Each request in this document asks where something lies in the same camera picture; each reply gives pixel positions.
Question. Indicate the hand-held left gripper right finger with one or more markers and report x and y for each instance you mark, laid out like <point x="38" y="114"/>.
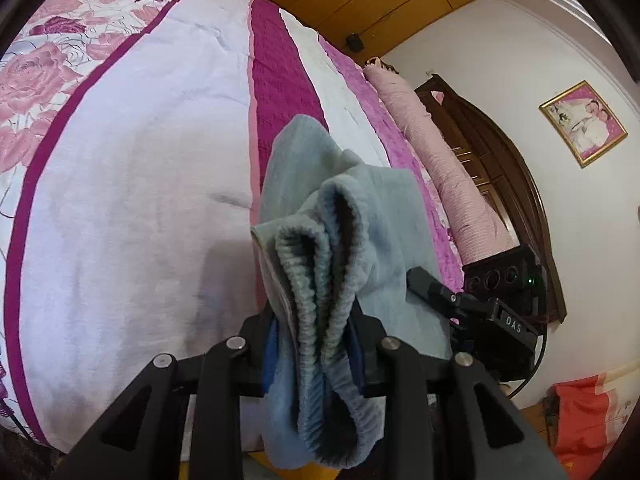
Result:
<point x="356" y="360"/>

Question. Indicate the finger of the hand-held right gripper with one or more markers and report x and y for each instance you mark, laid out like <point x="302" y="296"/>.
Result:
<point x="430" y="285"/>

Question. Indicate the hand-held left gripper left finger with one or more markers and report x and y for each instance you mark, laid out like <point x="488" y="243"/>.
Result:
<point x="271" y="360"/>

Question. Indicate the grey pants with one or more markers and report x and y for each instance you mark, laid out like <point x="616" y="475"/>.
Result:
<point x="380" y="235"/>

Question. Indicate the red orange cloth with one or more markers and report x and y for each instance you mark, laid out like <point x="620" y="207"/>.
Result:
<point x="585" y="410"/>

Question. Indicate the rolled pink quilt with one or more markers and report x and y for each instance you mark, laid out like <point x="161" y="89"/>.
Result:
<point x="450" y="170"/>

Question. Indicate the dark wooden headboard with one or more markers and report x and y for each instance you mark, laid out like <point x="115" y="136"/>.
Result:
<point x="510" y="170"/>

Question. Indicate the pink pillow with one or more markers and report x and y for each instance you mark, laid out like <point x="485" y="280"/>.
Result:
<point x="439" y="96"/>

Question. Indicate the floral pink bedspread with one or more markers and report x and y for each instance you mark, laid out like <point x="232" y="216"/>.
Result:
<point x="150" y="210"/>

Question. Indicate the small black speaker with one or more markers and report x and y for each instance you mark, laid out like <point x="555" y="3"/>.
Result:
<point x="354" y="41"/>

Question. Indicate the wooden wardrobe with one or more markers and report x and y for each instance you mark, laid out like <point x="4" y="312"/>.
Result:
<point x="375" y="0"/>

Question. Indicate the gold framed wall picture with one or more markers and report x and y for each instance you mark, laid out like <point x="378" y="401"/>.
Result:
<point x="582" y="122"/>

